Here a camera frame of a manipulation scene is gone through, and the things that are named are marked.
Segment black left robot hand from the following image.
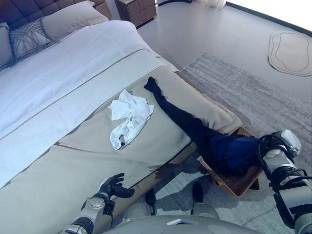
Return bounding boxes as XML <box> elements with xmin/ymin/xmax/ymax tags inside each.
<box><xmin>97</xmin><ymin>173</ymin><xmax>135</xmax><ymax>199</ymax></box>

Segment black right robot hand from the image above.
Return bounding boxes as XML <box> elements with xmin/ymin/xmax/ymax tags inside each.
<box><xmin>255</xmin><ymin>129</ymin><xmax>302</xmax><ymax>158</ymax></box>

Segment navy blue garment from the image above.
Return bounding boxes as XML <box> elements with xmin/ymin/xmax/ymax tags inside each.
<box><xmin>209</xmin><ymin>135</ymin><xmax>263</xmax><ymax>176</ymax></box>

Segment black trousers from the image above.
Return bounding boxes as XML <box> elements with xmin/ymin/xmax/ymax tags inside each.
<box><xmin>143</xmin><ymin>77</ymin><xmax>220</xmax><ymax>171</ymax></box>

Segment bed with beige cover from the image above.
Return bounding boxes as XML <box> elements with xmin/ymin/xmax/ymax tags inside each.
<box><xmin>0</xmin><ymin>65</ymin><xmax>241</xmax><ymax>234</ymax></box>

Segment brown wicker basket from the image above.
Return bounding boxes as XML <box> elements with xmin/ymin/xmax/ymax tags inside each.
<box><xmin>198</xmin><ymin>125</ymin><xmax>265</xmax><ymax>198</ymax></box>

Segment grey area rug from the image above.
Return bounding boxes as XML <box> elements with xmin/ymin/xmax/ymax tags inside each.
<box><xmin>151</xmin><ymin>51</ymin><xmax>312</xmax><ymax>234</ymax></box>

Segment grey robot torso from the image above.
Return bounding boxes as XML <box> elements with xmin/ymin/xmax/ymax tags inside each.
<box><xmin>114</xmin><ymin>214</ymin><xmax>264</xmax><ymax>234</ymax></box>

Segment white shirt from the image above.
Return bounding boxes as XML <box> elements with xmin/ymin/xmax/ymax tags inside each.
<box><xmin>108</xmin><ymin>89</ymin><xmax>155</xmax><ymax>151</ymax></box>

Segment small oval floor mat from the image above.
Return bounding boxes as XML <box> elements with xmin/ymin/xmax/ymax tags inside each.
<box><xmin>268</xmin><ymin>30</ymin><xmax>312</xmax><ymax>77</ymax></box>

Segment silver right robot leg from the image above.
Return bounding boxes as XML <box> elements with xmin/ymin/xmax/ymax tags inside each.
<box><xmin>191</xmin><ymin>181</ymin><xmax>220</xmax><ymax>219</ymax></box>

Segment white duvet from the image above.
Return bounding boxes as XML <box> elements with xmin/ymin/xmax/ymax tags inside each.
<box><xmin>0</xmin><ymin>20</ymin><xmax>180</xmax><ymax>188</ymax></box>

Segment sheer white curtain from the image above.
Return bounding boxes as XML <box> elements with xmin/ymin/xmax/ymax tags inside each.
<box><xmin>204</xmin><ymin>0</ymin><xmax>227</xmax><ymax>8</ymax></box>

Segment grey patterned cushion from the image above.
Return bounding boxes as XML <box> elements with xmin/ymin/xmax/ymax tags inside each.
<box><xmin>8</xmin><ymin>19</ymin><xmax>53</xmax><ymax>59</ymax></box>

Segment beige pillow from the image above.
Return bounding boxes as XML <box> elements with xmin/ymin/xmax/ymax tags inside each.
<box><xmin>41</xmin><ymin>0</ymin><xmax>109</xmax><ymax>42</ymax></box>
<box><xmin>0</xmin><ymin>22</ymin><xmax>14</xmax><ymax>70</ymax></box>

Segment brown nightstand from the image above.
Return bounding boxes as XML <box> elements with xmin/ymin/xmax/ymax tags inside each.
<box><xmin>114</xmin><ymin>0</ymin><xmax>156</xmax><ymax>27</ymax></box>

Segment brown tufted headboard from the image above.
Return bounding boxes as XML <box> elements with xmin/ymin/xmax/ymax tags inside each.
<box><xmin>0</xmin><ymin>0</ymin><xmax>113</xmax><ymax>30</ymax></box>

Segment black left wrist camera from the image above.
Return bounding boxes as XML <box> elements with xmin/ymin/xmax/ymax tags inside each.
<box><xmin>104</xmin><ymin>200</ymin><xmax>116</xmax><ymax>216</ymax></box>

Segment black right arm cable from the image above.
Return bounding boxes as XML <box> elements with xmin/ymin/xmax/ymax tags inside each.
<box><xmin>257</xmin><ymin>136</ymin><xmax>312</xmax><ymax>193</ymax></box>

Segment beige bed frame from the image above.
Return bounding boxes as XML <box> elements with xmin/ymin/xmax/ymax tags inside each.
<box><xmin>107</xmin><ymin>142</ymin><xmax>200</xmax><ymax>220</ymax></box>

